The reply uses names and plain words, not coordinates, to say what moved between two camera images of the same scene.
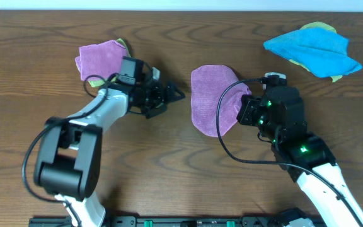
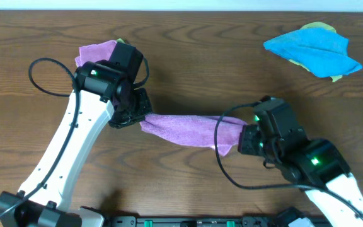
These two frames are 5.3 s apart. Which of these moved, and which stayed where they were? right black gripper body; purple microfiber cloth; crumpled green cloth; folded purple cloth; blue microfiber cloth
Moved: purple microfiber cloth; right black gripper body
Stayed: crumpled green cloth; folded purple cloth; blue microfiber cloth
